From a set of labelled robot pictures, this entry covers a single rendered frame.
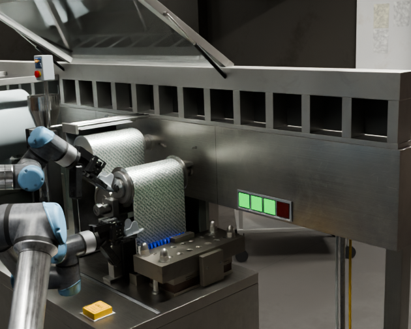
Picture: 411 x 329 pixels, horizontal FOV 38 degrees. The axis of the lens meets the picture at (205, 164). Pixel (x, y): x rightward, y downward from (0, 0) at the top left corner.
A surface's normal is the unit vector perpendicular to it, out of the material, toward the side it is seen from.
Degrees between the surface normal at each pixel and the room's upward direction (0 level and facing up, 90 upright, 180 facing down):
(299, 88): 90
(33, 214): 41
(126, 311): 0
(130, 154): 92
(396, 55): 90
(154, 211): 90
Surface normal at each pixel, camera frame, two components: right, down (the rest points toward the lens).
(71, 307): -0.04, -0.98
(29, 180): 0.32, 0.20
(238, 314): 0.68, 0.14
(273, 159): -0.73, 0.18
